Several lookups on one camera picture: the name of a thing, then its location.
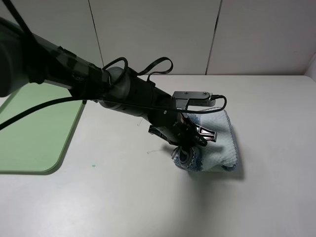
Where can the green plastic tray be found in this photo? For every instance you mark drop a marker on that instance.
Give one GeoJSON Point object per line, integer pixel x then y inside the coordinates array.
{"type": "Point", "coordinates": [37, 143]}

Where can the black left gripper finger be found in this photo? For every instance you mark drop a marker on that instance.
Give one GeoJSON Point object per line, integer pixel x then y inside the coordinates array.
{"type": "Point", "coordinates": [204, 135]}
{"type": "Point", "coordinates": [192, 147]}

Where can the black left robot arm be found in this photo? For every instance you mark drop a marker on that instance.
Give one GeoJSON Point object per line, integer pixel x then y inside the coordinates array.
{"type": "Point", "coordinates": [27, 58]}

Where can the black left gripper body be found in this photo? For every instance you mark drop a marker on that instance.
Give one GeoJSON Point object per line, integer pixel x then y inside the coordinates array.
{"type": "Point", "coordinates": [181, 132]}

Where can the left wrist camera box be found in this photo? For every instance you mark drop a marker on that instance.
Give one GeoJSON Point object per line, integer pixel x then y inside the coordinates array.
{"type": "Point", "coordinates": [184, 99]}

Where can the blue white striped towel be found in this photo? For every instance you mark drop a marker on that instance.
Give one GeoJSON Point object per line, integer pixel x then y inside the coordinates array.
{"type": "Point", "coordinates": [221, 155]}

